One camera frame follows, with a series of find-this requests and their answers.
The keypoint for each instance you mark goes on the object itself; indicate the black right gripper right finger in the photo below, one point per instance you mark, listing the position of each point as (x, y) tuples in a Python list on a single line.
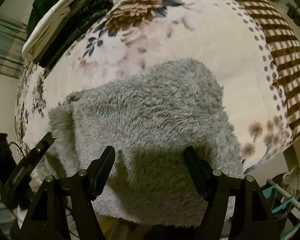
[(252, 217)]

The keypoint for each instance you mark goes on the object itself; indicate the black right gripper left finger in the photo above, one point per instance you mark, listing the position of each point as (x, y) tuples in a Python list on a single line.
[(46, 218)]

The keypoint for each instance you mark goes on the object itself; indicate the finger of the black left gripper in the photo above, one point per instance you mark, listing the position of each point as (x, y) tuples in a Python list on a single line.
[(16, 190)]

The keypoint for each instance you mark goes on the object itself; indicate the grey fluffy fleece pants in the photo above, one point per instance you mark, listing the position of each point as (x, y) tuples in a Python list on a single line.
[(149, 119)]

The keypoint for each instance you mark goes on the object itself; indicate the teal drying rack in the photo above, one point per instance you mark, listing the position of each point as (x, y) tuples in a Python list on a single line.
[(284, 201)]

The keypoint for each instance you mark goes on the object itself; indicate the striped grey curtain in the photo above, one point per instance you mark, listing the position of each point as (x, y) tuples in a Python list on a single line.
[(12, 38)]

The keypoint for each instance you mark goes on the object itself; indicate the cream folded garment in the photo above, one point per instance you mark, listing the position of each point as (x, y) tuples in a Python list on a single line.
[(45, 28)]

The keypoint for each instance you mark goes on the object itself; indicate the floral white bed blanket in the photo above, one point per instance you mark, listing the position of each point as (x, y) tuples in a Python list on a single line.
[(251, 46)]

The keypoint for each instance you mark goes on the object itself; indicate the dark folded clothes stack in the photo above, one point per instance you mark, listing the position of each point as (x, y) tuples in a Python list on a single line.
[(83, 14)]

